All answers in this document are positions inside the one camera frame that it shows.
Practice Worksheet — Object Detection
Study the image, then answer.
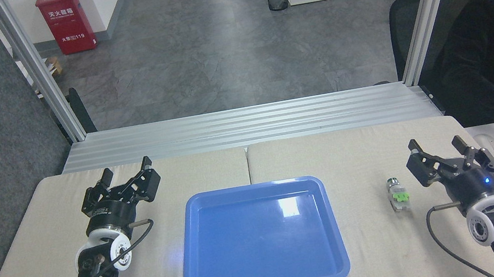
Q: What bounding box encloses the silver aluminium post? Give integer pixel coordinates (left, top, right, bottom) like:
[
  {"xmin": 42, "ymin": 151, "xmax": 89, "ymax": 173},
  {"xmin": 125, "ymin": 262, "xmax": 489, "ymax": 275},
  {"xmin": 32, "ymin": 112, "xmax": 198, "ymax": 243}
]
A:
[
  {"xmin": 389, "ymin": 0, "xmax": 485, "ymax": 88},
  {"xmin": 0, "ymin": 0, "xmax": 88, "ymax": 154}
]

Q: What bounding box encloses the red fire extinguisher box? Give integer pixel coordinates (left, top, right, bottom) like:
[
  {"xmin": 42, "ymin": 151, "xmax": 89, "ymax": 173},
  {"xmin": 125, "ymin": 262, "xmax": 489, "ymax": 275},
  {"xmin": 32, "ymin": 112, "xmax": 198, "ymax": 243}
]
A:
[{"xmin": 35, "ymin": 0, "xmax": 99, "ymax": 59}]

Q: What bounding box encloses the small wooden block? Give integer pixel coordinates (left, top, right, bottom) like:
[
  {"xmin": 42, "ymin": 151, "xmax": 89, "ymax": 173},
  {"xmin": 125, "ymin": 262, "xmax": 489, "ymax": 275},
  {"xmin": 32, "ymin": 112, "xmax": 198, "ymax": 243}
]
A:
[{"xmin": 44, "ymin": 54, "xmax": 64, "ymax": 77}]

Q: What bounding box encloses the green and white switch part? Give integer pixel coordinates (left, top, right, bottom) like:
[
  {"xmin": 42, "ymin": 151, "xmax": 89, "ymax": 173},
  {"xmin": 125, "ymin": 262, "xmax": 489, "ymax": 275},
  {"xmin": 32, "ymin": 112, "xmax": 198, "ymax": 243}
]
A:
[{"xmin": 386, "ymin": 176, "xmax": 413, "ymax": 214}]

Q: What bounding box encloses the white computer mouse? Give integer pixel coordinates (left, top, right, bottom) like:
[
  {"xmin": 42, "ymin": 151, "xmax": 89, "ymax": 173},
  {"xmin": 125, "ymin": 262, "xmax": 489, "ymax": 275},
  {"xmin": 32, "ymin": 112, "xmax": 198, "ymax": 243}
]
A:
[{"xmin": 472, "ymin": 133, "xmax": 494, "ymax": 164}]

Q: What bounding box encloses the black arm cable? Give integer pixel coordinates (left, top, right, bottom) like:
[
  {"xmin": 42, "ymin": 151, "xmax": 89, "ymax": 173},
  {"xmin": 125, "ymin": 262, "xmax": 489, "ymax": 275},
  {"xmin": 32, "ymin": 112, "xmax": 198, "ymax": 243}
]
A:
[
  {"xmin": 424, "ymin": 198, "xmax": 494, "ymax": 277},
  {"xmin": 92, "ymin": 217, "xmax": 162, "ymax": 277}
]

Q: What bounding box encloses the blue plastic tray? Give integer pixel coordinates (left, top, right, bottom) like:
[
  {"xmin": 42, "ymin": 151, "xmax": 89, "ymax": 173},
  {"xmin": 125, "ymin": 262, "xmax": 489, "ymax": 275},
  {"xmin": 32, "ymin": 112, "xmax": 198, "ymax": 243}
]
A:
[{"xmin": 167, "ymin": 170, "xmax": 353, "ymax": 277}]

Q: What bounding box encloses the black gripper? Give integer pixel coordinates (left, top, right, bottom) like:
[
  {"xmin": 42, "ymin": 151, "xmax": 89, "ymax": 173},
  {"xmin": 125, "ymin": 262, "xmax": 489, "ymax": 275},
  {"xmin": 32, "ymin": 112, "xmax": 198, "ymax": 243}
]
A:
[
  {"xmin": 402, "ymin": 126, "xmax": 494, "ymax": 221},
  {"xmin": 75, "ymin": 155, "xmax": 168, "ymax": 236}
]

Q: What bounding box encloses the black frame foot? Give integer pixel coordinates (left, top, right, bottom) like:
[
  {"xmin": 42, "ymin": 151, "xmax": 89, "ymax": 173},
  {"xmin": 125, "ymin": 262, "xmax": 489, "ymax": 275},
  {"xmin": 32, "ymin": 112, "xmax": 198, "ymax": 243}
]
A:
[{"xmin": 48, "ymin": 85, "xmax": 99, "ymax": 141}]

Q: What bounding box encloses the silver aluminium rail platform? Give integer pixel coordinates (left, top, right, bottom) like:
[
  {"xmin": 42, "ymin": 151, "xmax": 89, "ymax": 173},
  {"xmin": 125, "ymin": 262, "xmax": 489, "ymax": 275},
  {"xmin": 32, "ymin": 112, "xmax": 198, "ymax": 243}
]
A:
[{"xmin": 56, "ymin": 75, "xmax": 443, "ymax": 179}]

